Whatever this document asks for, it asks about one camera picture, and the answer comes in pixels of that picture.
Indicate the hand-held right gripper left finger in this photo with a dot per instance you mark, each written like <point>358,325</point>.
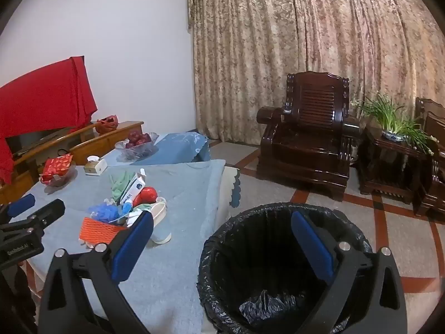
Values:
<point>132,247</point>

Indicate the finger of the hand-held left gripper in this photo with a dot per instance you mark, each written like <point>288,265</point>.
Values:
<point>21,204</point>
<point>48,212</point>

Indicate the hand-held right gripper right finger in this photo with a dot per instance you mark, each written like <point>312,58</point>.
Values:
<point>313,247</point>

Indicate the orange foam net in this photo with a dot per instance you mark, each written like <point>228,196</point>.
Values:
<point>99,231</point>

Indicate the bin with black bag liner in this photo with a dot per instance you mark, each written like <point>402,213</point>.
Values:
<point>264,250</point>

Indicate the green glove with grey cuff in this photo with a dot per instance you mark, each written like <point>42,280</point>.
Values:
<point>120,184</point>

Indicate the blue mesh sponge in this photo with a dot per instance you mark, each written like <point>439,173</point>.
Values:
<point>104,212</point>

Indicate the red patterned packet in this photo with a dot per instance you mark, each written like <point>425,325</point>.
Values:
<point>57,166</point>

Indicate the crumpled red plastic bag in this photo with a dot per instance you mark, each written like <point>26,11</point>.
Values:
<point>146,195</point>

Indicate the white and blue carton box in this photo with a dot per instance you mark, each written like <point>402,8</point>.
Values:
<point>134,188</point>

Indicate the tissue box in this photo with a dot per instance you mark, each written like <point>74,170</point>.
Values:
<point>94,167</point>

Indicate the wooden cabinet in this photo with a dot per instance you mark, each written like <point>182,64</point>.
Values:
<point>104,139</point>

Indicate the glass fruit bowl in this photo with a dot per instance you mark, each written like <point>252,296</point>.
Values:
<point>137,151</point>

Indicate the cream scalloped cloth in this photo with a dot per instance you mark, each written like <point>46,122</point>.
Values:
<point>233,188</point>

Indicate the red apple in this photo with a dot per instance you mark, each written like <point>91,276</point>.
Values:
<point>145,139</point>
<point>130,144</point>
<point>134,135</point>

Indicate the red bag with dark print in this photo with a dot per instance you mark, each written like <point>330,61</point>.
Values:
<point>107,124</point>

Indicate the dark wooden armchair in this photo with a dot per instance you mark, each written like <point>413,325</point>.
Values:
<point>306,139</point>
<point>434,153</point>

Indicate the red cloth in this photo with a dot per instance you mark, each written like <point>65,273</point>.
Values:
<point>41,97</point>

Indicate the dark wooden side table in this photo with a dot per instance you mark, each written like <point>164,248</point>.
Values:
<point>389,167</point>

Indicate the blue scalloped table cover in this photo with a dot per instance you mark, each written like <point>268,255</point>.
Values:
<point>180,144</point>

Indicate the green plant in porcelain bowl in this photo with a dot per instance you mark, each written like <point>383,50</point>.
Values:
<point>393,118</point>

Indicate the beige patterned curtain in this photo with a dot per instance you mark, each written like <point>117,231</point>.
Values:
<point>295,34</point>

